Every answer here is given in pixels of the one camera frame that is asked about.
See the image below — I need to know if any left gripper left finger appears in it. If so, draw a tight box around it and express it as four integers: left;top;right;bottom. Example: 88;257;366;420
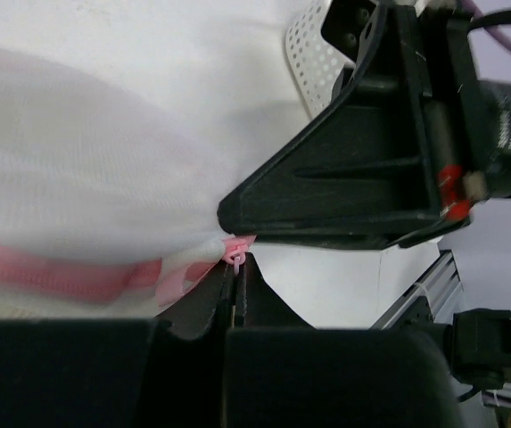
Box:
157;262;235;342

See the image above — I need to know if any white mesh laundry bag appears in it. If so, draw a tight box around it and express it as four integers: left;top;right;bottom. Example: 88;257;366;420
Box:
0;48;253;318

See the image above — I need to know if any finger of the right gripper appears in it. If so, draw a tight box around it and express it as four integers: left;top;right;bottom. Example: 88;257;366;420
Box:
217;6;471;250

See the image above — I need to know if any aluminium frame rail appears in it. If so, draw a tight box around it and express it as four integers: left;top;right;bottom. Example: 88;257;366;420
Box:
372;251;466;329

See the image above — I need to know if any white plastic basket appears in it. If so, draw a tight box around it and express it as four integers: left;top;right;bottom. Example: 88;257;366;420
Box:
284;0;354;119

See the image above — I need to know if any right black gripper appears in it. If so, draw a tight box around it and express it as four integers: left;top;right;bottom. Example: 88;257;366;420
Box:
321;1;511;199

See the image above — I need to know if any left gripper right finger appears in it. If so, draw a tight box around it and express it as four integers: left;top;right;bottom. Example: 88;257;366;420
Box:
233;252;312;328

